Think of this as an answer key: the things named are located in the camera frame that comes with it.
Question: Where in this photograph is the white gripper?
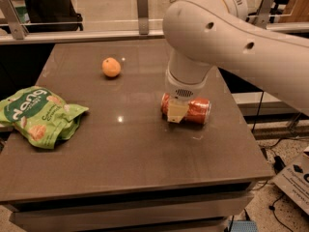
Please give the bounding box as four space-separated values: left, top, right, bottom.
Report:
165 70 206 123

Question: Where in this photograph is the red coke can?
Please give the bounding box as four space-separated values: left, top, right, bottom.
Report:
161 93 211 125

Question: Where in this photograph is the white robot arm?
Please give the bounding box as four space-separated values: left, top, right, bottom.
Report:
162 0 309 115

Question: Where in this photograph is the orange fruit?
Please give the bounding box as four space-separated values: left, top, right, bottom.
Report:
102 57 121 77

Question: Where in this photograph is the black power adapter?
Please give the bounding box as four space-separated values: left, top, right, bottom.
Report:
273 156 286 174

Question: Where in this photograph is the blue box under table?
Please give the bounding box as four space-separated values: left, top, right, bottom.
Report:
228 220 258 232

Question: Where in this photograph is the green chip bag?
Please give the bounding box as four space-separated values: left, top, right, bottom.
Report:
0 86 89 149

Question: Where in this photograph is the grey printed sign board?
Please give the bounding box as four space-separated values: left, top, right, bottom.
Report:
272 151 309 215

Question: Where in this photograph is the black office chair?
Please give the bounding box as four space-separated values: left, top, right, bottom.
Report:
24 0 83 33

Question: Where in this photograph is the middle metal glass bracket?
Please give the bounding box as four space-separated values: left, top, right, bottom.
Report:
137 0 149 35

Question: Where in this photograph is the metal glass bracket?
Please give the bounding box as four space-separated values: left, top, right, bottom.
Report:
0 0 28 40
137 0 149 35
253 0 274 29

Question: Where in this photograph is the black floor cable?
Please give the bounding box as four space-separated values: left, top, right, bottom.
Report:
268 192 295 232

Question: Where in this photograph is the right metal glass bracket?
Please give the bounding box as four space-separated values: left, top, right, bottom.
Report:
253 0 274 29

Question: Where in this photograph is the left metal glass bracket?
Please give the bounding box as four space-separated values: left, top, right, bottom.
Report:
0 0 28 40

